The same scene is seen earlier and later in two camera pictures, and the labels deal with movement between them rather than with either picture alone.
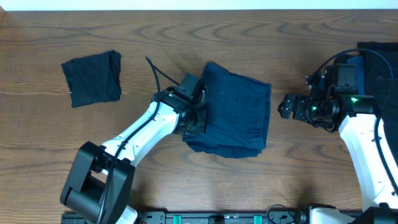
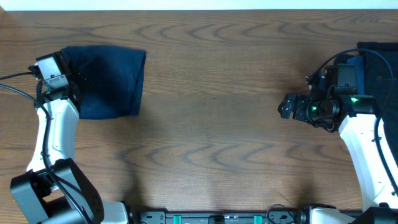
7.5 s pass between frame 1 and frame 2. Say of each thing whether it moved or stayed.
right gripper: stayed
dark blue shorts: moved
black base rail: stayed
